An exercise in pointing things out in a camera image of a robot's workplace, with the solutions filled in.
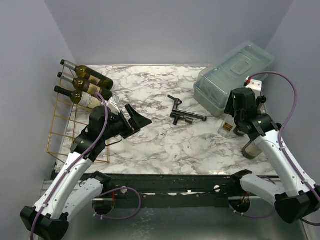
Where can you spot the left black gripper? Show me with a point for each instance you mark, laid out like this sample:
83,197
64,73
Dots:
137,121

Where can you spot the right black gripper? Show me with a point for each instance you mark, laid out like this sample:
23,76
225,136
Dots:
239,130

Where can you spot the clear square glass bottle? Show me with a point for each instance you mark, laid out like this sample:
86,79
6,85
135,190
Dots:
227,126

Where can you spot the green wine bottle white label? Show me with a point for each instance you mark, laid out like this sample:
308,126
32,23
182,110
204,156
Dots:
79,97

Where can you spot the green wine bottle silver neck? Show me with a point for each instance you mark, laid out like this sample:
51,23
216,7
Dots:
89,74

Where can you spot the green wine bottle brown label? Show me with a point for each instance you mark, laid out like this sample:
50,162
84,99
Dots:
86,86

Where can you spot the green wine bottle near arm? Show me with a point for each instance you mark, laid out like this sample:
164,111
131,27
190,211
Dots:
251,151

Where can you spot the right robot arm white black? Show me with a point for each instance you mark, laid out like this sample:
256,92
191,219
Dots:
299,195

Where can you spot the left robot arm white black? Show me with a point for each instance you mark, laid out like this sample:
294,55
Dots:
83,153

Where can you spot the clear plastic storage box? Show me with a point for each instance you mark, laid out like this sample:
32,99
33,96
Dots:
214,83

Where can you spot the dark metal lever corkscrew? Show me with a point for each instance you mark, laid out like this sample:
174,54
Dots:
177,102

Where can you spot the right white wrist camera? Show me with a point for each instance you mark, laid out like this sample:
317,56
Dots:
254,85

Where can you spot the black T-handle corkscrew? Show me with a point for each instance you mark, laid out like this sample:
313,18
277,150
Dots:
177,117

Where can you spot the gold wire wine rack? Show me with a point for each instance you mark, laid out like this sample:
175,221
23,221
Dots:
68,120

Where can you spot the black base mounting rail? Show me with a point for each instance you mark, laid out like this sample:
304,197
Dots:
170,191

